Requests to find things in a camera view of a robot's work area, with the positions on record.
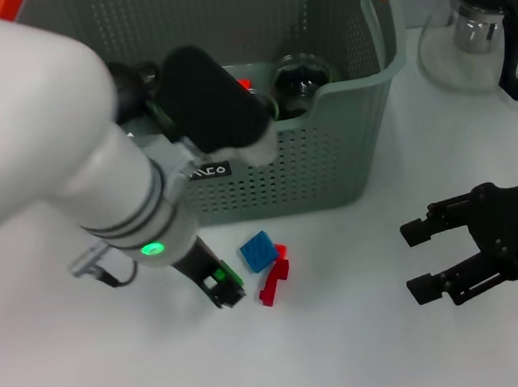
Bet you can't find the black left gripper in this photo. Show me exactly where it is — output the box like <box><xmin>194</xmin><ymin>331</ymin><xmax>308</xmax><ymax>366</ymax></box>
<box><xmin>168</xmin><ymin>231</ymin><xmax>250</xmax><ymax>316</ymax></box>

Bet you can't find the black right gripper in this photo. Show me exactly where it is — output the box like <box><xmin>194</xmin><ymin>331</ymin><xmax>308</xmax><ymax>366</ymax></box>
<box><xmin>393</xmin><ymin>173</ymin><xmax>518</xmax><ymax>312</ymax></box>

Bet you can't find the green rectangular brick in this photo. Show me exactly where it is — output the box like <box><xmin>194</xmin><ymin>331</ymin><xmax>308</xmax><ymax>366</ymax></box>
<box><xmin>212</xmin><ymin>260</ymin><xmax>245</xmax><ymax>291</ymax></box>

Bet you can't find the dark red curved brick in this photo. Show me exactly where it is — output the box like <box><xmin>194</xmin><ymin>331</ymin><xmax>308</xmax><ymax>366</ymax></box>
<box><xmin>254</xmin><ymin>258</ymin><xmax>296</xmax><ymax>308</ymax></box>

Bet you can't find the blue square brick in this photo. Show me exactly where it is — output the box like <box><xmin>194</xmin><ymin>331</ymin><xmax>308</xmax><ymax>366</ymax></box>
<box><xmin>238</xmin><ymin>229</ymin><xmax>282</xmax><ymax>275</ymax></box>

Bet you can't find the grey perforated storage bin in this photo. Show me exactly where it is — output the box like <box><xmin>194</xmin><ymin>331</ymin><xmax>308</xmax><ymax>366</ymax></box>
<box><xmin>13</xmin><ymin>0</ymin><xmax>430</xmax><ymax>246</ymax></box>

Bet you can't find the black clay teapot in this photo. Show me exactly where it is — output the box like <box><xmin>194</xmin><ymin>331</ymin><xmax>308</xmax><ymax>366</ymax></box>
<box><xmin>105</xmin><ymin>56</ymin><xmax>169</xmax><ymax>123</ymax></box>

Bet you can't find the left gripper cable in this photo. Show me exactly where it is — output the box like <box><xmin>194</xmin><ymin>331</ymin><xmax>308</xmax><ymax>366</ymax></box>
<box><xmin>67</xmin><ymin>237</ymin><xmax>141</xmax><ymax>293</ymax></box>

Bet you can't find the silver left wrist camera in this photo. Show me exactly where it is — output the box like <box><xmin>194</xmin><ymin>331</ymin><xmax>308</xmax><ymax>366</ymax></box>
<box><xmin>152</xmin><ymin>34</ymin><xmax>282</xmax><ymax>178</ymax></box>

